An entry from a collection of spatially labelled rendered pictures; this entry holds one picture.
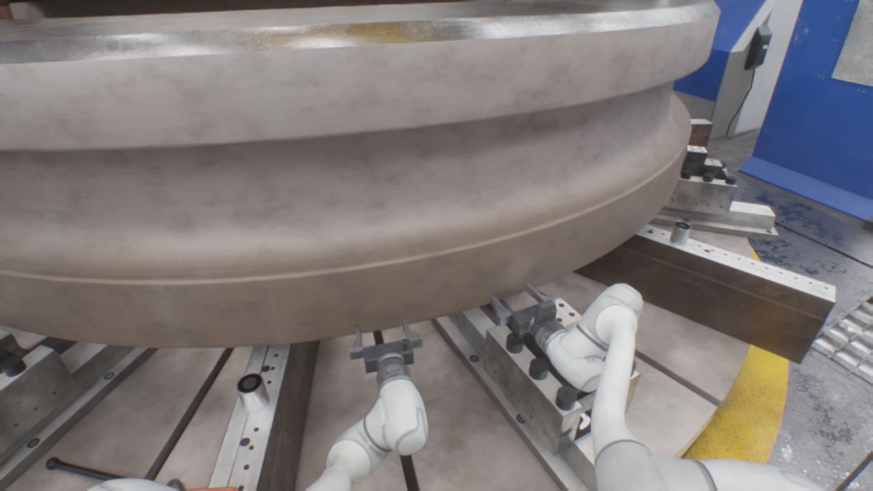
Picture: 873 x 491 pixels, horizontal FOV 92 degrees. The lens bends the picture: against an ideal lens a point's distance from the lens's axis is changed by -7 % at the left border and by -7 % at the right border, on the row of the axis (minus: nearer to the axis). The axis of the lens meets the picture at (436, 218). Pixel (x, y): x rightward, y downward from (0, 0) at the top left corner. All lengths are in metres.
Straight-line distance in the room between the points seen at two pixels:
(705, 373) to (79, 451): 2.62
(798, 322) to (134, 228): 2.64
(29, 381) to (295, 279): 1.16
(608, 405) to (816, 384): 2.26
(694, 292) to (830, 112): 3.21
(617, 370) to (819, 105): 4.64
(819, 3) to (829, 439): 3.83
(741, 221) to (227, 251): 3.16
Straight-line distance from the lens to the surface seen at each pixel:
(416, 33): 1.15
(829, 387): 3.17
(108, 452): 2.23
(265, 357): 1.75
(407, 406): 1.08
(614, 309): 1.19
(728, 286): 2.50
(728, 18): 6.60
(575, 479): 1.81
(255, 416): 1.59
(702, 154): 3.38
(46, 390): 2.24
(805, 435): 2.85
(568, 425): 1.61
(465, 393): 2.03
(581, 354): 1.23
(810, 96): 5.48
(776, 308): 2.53
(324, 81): 1.12
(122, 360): 2.51
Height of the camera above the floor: 1.89
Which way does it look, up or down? 30 degrees down
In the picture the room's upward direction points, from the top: straight up
